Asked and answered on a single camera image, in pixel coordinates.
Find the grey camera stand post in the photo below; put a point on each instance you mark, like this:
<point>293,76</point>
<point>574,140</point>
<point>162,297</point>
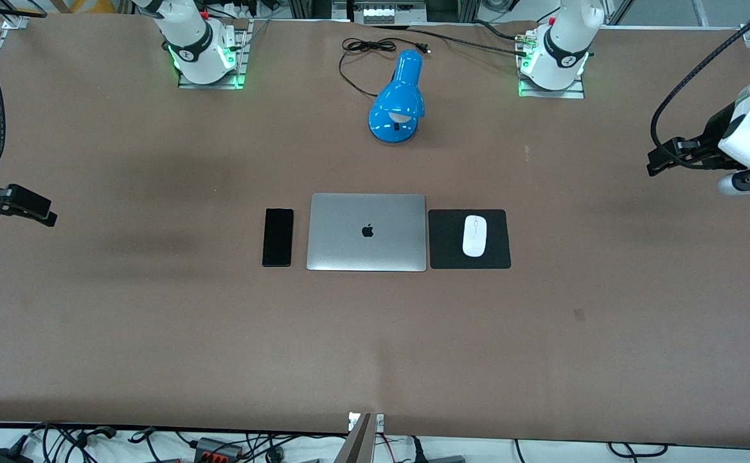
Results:
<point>357,444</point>

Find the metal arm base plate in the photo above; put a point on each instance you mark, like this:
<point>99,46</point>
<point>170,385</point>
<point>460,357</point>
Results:
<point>240,58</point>
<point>577,90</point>

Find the white power strip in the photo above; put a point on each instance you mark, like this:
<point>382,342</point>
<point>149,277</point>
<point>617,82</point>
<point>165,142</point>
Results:
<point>381,14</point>

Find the black smartphone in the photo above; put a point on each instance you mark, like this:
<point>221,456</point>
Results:
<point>277,236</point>

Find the aluminium frame profile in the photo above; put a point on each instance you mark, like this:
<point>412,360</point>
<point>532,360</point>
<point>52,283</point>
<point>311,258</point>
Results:
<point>310,9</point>

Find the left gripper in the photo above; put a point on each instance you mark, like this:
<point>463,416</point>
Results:
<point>711,137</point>

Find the silver closed laptop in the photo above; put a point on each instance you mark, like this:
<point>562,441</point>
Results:
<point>366,231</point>

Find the yellow object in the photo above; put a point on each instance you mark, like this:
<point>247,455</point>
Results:
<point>85,5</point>

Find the blue desk lamp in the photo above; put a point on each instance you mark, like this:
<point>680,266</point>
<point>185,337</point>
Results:
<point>397,103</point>

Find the black power adapter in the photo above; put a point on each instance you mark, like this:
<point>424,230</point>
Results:
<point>5,456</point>

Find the grey connector block red buttons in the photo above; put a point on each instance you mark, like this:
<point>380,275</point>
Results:
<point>217,450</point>

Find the black square mouse pad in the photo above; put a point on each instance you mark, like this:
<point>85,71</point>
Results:
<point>445,238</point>

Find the white computer mouse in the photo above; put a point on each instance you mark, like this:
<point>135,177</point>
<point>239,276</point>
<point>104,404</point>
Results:
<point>475,236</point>

